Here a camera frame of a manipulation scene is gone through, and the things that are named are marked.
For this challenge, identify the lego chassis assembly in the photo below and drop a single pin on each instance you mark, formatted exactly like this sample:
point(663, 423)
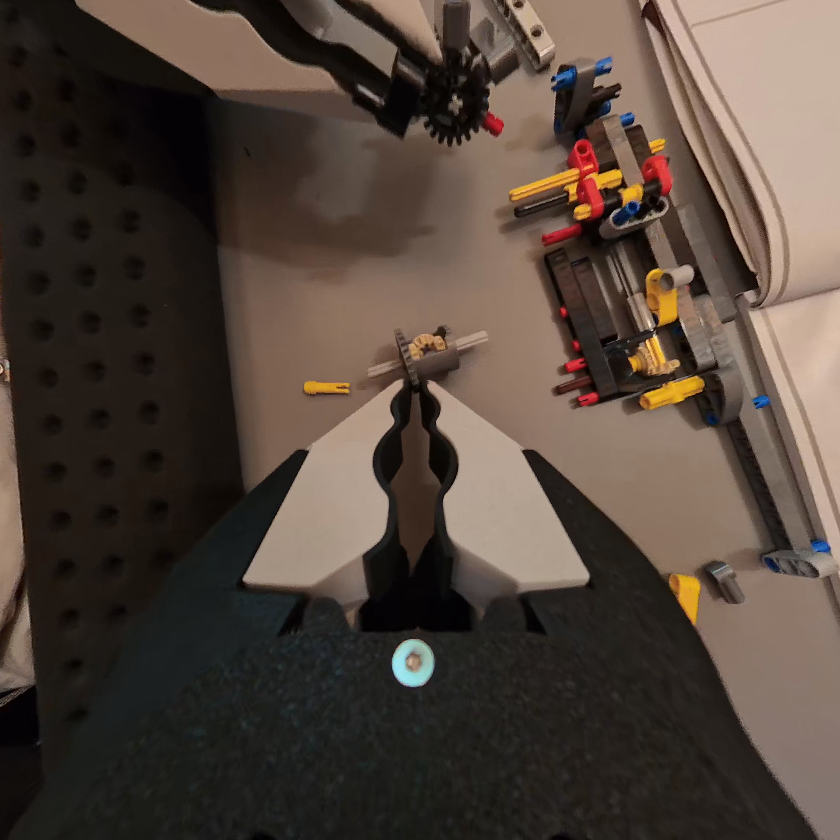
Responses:
point(643, 295)

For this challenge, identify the dark grey lego connector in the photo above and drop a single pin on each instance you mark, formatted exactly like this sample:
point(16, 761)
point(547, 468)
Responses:
point(725, 581)

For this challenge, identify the yellow lego pin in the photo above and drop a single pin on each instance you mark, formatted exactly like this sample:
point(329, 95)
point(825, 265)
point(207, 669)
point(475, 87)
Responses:
point(326, 388)

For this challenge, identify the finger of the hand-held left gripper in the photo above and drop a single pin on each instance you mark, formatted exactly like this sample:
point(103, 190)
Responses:
point(394, 26)
point(216, 52)

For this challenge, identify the lego instruction booklet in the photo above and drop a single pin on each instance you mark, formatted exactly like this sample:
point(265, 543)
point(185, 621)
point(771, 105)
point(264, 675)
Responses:
point(774, 164)

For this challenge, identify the grey lego differential housing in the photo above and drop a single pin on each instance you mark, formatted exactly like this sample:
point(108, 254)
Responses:
point(430, 358)

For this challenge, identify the lego engine subassembly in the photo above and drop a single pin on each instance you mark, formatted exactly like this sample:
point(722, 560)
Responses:
point(453, 98)

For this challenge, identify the grey lego axle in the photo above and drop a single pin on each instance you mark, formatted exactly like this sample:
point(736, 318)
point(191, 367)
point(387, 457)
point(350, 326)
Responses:
point(384, 369)
point(472, 339)

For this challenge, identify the yellow lego connector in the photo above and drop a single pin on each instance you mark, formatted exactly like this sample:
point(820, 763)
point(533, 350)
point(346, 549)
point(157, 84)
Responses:
point(686, 594)

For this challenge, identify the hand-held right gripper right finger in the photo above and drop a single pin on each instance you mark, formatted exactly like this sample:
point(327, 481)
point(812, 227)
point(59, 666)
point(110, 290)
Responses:
point(518, 525)

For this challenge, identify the tan lego bevel gear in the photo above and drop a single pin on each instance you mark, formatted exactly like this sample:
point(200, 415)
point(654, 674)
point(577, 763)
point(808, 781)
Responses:
point(426, 346)

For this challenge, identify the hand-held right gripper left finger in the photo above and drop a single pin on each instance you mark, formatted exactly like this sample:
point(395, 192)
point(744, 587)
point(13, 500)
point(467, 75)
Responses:
point(315, 525)

